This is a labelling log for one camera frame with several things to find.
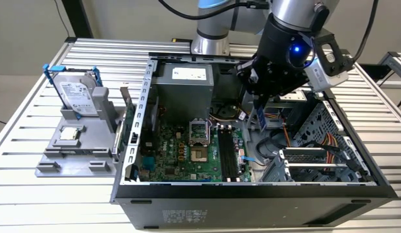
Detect metal disk bay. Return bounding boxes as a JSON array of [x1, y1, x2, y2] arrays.
[[261, 146, 361, 183]]

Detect green motherboard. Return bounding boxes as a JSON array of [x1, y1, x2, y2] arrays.
[[141, 122, 254, 183]]

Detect black PC case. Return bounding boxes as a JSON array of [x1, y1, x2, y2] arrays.
[[109, 52, 399, 230]]

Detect single orange wire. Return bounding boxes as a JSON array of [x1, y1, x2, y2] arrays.
[[282, 122, 293, 148]]

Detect silver CPU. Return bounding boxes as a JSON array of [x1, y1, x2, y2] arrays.
[[59, 128, 82, 141]]

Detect white grey wire bundle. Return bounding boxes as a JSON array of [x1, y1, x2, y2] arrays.
[[209, 114, 241, 127]]

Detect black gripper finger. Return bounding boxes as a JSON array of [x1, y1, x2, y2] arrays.
[[268, 64, 311, 102], [237, 60, 270, 108]]

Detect black metal post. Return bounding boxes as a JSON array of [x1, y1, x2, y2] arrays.
[[62, 0, 95, 39]]

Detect RAM stick with blue label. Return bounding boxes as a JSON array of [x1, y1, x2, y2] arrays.
[[256, 96, 270, 130]]

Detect grey metal drive cage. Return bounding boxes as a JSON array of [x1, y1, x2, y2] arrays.
[[241, 89, 321, 129]]

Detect black looped cable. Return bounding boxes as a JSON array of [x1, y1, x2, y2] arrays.
[[256, 135, 285, 160]]

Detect CPU socket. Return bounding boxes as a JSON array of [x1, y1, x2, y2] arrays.
[[190, 144, 210, 163]]

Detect orange yellow power wires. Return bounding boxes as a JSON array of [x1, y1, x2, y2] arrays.
[[323, 132, 339, 172]]

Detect black case fan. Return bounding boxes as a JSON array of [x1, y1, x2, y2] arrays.
[[142, 96, 161, 156]]

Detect grey parts rack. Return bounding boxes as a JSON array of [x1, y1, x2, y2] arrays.
[[35, 87, 129, 178]]

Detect metal socket cover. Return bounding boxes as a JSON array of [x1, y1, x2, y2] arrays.
[[190, 117, 210, 146]]

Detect black round speaker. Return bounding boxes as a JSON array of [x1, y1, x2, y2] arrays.
[[218, 103, 241, 120]]

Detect aluminium side table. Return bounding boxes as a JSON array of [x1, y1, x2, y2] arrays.
[[377, 51, 401, 88]]

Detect hard disk in blue carrier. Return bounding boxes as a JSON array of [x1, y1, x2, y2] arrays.
[[43, 64, 105, 120]]

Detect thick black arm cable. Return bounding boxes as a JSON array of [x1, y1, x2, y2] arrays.
[[160, 0, 273, 20]]

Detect green graphics card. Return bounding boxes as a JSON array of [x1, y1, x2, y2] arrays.
[[111, 86, 138, 163]]

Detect RAM slot with white clips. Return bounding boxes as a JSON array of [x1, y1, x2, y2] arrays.
[[230, 125, 242, 183], [222, 125, 233, 183]]

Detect grey power supply unit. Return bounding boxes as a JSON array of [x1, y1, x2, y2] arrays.
[[151, 62, 216, 122]]

